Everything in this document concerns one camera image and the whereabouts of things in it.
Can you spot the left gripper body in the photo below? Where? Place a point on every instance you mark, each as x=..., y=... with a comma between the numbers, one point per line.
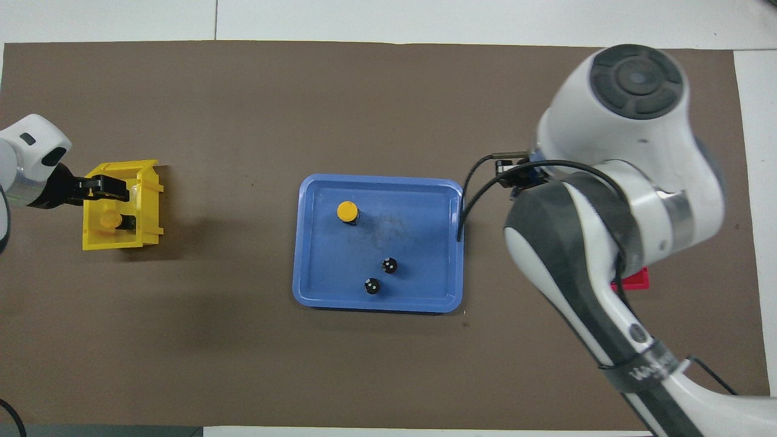
x=57, y=191

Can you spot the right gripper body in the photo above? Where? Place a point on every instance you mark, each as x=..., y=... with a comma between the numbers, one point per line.
x=527, y=175

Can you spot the yellow plastic bin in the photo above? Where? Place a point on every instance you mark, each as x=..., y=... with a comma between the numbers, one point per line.
x=149, y=209

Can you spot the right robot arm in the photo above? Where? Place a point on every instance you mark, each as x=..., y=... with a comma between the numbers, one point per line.
x=637, y=182

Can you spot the yellow push button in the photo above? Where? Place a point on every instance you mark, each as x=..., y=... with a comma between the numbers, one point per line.
x=110, y=220
x=347, y=211

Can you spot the black-bodied push button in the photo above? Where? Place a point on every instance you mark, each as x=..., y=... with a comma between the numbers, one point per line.
x=372, y=286
x=389, y=265

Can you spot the blue plastic tray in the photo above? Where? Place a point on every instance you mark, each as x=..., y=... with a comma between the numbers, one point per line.
x=419, y=243

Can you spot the red plastic bin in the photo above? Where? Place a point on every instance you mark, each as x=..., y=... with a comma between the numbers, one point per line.
x=634, y=280

